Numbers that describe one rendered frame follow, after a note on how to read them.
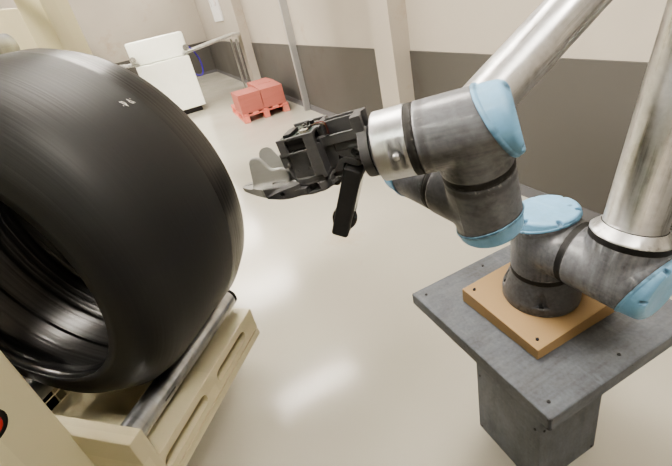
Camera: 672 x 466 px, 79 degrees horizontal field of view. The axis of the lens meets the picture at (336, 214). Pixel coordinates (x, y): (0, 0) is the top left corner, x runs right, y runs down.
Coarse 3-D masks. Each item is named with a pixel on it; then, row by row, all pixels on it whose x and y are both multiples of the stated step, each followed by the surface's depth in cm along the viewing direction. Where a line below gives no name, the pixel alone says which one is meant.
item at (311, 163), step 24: (312, 120) 54; (336, 120) 52; (360, 120) 49; (288, 144) 52; (312, 144) 51; (336, 144) 52; (360, 144) 50; (312, 168) 53; (336, 168) 54; (312, 192) 54
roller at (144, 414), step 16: (224, 304) 89; (208, 320) 84; (208, 336) 83; (192, 352) 78; (176, 368) 75; (160, 384) 72; (176, 384) 73; (144, 400) 69; (160, 400) 70; (128, 416) 67; (144, 416) 67; (144, 432) 66
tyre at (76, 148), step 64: (0, 64) 55; (64, 64) 59; (0, 128) 47; (64, 128) 50; (128, 128) 56; (192, 128) 66; (0, 192) 49; (64, 192) 48; (128, 192) 52; (192, 192) 61; (0, 256) 86; (64, 256) 51; (128, 256) 52; (192, 256) 60; (0, 320) 81; (64, 320) 88; (128, 320) 56; (192, 320) 63; (64, 384) 71; (128, 384) 67
